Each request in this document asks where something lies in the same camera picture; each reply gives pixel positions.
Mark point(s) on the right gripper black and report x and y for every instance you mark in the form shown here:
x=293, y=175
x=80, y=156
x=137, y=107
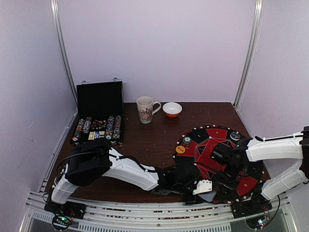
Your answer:
x=216, y=155

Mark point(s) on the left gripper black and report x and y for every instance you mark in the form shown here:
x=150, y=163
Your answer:
x=192, y=200

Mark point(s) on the black dealer button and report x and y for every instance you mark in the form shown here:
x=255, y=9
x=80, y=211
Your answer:
x=235, y=135

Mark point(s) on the orange big blind button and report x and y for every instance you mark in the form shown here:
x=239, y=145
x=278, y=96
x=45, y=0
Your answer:
x=180, y=149

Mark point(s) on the deck of playing cards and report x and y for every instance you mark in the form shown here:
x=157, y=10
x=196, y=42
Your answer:
x=208, y=196

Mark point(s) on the stack of poker chips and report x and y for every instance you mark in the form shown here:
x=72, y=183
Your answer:
x=187, y=141

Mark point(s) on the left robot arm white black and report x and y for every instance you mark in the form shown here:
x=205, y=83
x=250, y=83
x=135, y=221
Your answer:
x=90, y=161

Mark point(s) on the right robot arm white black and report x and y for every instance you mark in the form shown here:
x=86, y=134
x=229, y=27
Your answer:
x=251, y=150

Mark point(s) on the red black poker mat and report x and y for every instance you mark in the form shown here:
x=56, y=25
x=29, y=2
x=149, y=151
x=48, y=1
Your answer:
x=204, y=140

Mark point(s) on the orange white ceramic bowl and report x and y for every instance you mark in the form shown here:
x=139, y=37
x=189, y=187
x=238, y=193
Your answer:
x=172, y=109

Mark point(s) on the white floral ceramic mug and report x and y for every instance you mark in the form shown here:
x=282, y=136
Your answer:
x=147, y=107

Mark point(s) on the black poker chip case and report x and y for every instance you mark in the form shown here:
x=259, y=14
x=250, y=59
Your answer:
x=100, y=113

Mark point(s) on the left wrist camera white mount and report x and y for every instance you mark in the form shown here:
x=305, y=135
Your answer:
x=203, y=186

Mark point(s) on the aluminium front rail base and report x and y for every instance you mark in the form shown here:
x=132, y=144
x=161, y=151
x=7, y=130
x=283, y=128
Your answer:
x=176, y=217

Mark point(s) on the right aluminium frame post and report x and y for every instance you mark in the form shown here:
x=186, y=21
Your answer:
x=253, y=41

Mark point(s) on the aluminium frame post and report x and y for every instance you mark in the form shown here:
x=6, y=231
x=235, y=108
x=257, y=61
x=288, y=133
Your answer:
x=61, y=43
x=253, y=41

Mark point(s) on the left aluminium frame post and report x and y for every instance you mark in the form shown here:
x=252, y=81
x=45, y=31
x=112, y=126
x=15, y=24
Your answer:
x=61, y=43

